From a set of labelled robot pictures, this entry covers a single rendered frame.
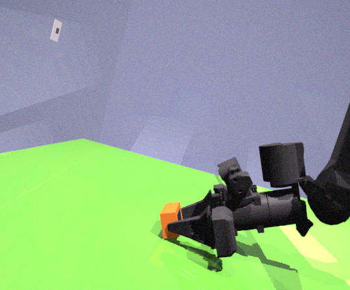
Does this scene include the orange block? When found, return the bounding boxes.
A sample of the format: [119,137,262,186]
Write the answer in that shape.
[160,202,183,239]

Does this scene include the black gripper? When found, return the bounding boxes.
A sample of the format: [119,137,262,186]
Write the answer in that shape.
[167,183,270,258]

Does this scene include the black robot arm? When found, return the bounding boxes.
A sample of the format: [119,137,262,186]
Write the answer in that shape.
[218,103,350,237]

